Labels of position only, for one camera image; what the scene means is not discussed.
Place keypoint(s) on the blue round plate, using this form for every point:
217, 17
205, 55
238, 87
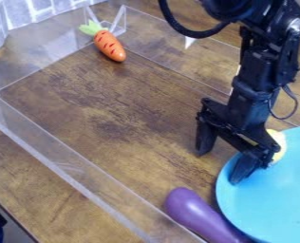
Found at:
262, 204

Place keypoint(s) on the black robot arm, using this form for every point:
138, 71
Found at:
268, 67

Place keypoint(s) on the white grid curtain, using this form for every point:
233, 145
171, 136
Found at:
19, 13

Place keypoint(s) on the yellow toy lemon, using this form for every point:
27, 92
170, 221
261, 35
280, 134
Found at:
280, 138

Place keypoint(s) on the clear acrylic enclosure wall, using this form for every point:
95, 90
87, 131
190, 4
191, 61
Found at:
97, 133

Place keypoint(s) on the orange toy carrot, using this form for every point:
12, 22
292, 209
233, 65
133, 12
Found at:
105, 41

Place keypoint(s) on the purple toy eggplant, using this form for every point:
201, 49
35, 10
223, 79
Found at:
191, 212

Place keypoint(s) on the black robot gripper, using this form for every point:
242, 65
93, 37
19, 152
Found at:
238, 123

